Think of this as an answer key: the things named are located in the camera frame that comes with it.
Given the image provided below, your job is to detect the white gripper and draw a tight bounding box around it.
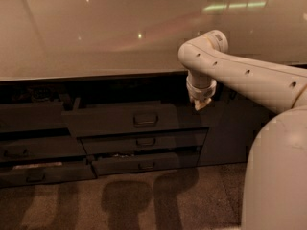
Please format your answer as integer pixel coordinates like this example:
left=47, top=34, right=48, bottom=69
left=186, top=75, right=217, bottom=111

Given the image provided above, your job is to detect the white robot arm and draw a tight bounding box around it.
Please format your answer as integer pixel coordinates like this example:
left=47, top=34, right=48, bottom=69
left=178, top=30, right=307, bottom=230

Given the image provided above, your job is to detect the dark cabinet door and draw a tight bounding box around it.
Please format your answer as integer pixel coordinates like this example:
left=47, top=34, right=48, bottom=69
left=199, top=85, right=274, bottom=166

